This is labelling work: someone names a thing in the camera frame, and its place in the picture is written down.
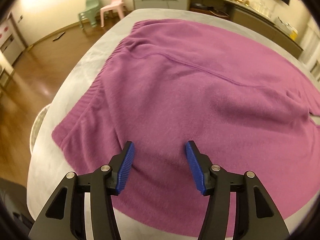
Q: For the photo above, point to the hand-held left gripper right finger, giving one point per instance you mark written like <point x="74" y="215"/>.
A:
<point x="196" y="167"/>

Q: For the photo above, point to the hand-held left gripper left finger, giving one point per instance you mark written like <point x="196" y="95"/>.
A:
<point x="126" y="167"/>

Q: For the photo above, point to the purple sweater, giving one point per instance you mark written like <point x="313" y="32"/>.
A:
<point x="187" y="92"/>

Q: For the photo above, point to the dark flat floor item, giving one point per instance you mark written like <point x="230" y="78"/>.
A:
<point x="59" y="36"/>

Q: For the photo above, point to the green plastic child chair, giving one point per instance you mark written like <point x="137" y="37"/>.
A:
<point x="88" y="11"/>

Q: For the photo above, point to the cream drape curtain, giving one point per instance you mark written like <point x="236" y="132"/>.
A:
<point x="311" y="52"/>

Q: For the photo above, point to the pink plastic child chair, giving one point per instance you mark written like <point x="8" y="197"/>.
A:
<point x="113" y="5"/>

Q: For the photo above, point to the yellow container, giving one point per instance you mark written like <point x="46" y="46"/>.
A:
<point x="294" y="34"/>

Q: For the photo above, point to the white storage box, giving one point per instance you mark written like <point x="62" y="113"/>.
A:
<point x="282" y="25"/>

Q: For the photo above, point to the white cabinet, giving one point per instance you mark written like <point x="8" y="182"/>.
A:
<point x="12" y="45"/>

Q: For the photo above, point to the grey TV cabinet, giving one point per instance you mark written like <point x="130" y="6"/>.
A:
<point x="162" y="0"/>

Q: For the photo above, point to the set of clear glasses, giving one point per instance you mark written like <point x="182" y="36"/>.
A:
<point x="261" y="8"/>

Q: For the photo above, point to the metal frame rack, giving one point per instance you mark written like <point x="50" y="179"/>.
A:
<point x="6" y="78"/>

